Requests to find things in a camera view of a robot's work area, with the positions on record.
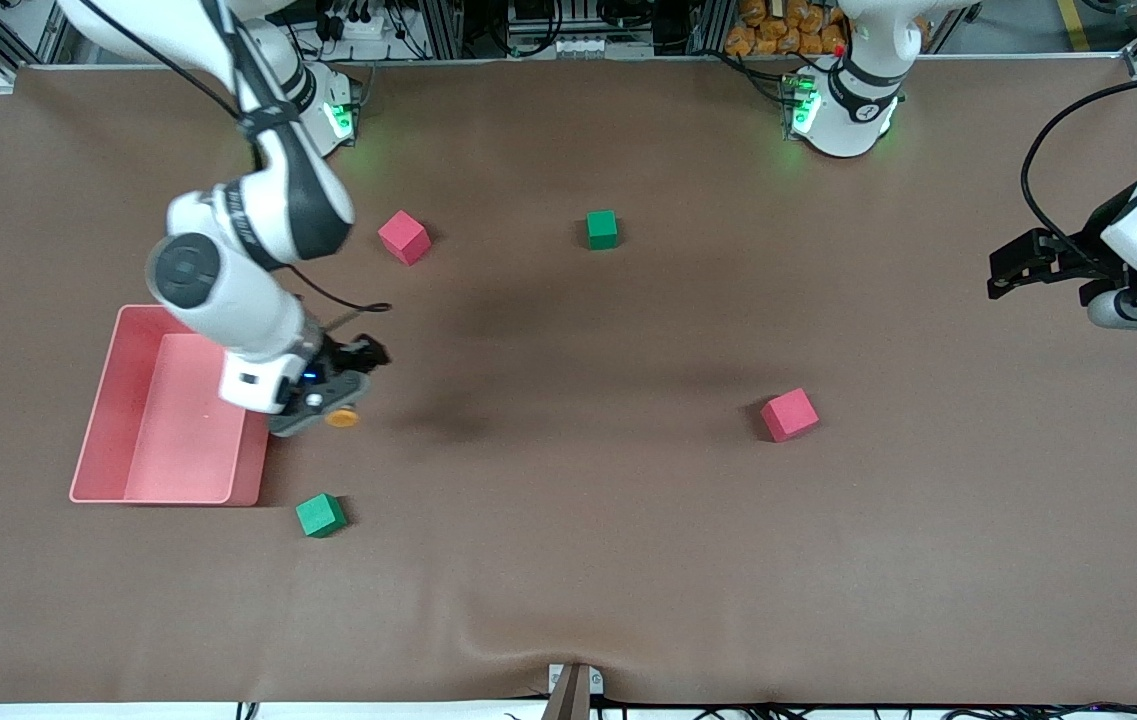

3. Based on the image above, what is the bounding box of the pink foam cube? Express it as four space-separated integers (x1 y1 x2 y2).
377 209 432 267
760 387 821 444

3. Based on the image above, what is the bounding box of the pink plastic tray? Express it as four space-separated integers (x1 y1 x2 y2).
69 304 271 507

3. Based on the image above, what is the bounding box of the brown table cover mat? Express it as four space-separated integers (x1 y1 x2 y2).
0 55 1137 706

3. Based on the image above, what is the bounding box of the white power strip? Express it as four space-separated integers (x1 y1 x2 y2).
326 8 401 41

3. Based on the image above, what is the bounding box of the pile of orange snacks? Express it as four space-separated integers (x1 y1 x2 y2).
725 0 854 58

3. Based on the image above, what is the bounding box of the white terminal block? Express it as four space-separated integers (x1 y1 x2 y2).
506 33 597 58

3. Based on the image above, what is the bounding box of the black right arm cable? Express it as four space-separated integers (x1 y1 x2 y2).
78 0 393 336

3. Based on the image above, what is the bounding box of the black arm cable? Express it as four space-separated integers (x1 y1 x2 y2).
78 0 393 336
1020 66 1137 266

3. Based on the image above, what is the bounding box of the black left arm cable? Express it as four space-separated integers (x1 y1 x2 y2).
1020 66 1137 266

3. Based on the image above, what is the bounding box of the aluminium frame post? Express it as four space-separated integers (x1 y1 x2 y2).
690 0 734 56
423 0 464 61

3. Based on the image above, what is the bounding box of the grey metal bracket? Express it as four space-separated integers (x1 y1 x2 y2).
547 663 605 698

